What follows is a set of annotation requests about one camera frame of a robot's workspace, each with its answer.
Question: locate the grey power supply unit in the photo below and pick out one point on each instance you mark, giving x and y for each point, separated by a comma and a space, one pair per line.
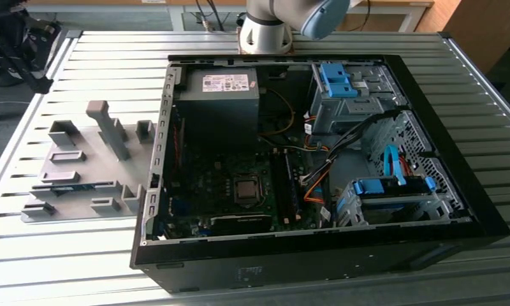
222, 111

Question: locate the hard disk in blue carrier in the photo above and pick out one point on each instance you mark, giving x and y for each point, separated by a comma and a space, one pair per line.
375, 186

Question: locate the grey parts rack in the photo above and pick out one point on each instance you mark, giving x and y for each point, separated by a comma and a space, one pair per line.
94, 159

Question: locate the blue drive latch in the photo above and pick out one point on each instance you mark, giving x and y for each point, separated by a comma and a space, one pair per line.
338, 83

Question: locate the green motherboard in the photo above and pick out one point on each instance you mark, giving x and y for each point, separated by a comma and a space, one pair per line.
204, 188

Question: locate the black RAM slot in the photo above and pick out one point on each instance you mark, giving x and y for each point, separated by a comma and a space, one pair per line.
279, 188

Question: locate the white frame desk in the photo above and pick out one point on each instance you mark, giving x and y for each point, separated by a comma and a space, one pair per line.
410, 19

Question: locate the metal drive cage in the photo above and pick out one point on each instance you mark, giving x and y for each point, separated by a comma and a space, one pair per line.
358, 108

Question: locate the brown wooden cabinet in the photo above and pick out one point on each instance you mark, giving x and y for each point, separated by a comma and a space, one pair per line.
486, 32

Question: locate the black graphics card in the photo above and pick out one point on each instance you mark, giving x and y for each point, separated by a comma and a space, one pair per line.
243, 223

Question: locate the metal disk bay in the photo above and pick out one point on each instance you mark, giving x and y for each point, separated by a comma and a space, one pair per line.
391, 201

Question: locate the blue RAM stick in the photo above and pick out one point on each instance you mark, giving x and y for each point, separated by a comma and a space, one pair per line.
74, 188

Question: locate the black PC case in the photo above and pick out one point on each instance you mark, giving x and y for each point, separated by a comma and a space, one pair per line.
280, 255

